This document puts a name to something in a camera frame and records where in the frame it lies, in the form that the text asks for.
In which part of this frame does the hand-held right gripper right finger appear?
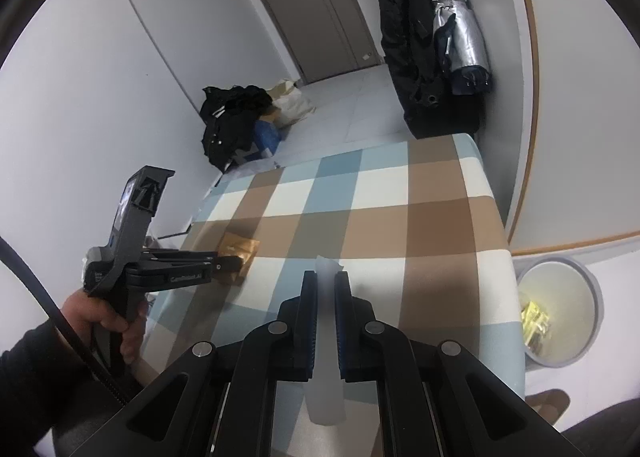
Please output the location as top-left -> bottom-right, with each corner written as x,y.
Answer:
334,271 -> 566,457

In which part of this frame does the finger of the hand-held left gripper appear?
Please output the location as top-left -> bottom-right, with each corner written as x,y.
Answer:
212,254 -> 246,285

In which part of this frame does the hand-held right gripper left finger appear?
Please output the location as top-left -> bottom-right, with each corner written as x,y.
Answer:
120,271 -> 318,457

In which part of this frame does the brown foil packet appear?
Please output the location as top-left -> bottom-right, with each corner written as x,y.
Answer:
219,231 -> 261,286

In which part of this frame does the white foam tube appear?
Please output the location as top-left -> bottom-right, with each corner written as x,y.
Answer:
306,253 -> 347,427

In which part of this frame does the grey trash bin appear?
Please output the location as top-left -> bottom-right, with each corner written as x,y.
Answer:
515,257 -> 599,369

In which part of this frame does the person's left forearm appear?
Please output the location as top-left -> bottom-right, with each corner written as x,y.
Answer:
0,319 -> 146,457

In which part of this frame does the person's left hand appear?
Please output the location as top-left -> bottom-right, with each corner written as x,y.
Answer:
60,287 -> 149,365

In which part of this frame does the checked bed blanket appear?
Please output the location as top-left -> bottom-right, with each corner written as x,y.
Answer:
145,133 -> 527,457

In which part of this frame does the clear plastic bag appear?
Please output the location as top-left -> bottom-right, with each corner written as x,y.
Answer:
220,158 -> 283,183

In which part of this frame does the blue bag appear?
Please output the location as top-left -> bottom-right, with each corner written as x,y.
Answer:
250,118 -> 286,158

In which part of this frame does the black clothes pile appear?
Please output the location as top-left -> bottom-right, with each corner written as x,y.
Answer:
200,84 -> 275,172

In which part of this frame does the beige bag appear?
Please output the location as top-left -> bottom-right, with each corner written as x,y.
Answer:
267,78 -> 317,129

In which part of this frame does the person's foot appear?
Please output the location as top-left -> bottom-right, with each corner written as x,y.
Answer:
525,388 -> 571,420

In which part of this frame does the grey brown door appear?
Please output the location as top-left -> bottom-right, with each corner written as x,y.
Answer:
227,0 -> 376,85

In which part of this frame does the person's leg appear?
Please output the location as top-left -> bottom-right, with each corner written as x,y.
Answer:
560,399 -> 640,457

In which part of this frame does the black hanging coat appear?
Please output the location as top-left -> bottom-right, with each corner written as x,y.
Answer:
376,0 -> 483,138

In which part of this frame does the silver folded umbrella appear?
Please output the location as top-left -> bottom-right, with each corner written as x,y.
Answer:
427,0 -> 492,95

